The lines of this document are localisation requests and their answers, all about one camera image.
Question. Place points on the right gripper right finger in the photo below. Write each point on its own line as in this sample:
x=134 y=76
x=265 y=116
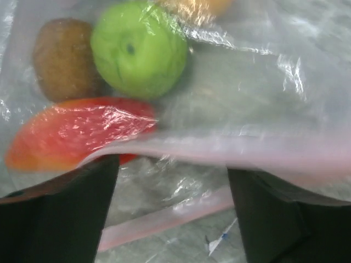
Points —
x=280 y=222

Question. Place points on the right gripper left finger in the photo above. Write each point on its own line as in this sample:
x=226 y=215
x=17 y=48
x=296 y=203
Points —
x=59 y=220

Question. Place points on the fake carrot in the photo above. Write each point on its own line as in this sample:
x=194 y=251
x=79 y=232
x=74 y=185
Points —
x=59 y=137

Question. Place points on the fake brown kiwi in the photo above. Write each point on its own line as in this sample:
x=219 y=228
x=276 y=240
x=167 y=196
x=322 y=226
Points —
x=63 y=61

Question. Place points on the clear zip top bag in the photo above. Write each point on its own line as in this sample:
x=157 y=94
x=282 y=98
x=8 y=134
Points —
x=269 y=79

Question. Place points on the fake orange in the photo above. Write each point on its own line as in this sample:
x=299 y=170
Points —
x=195 y=8

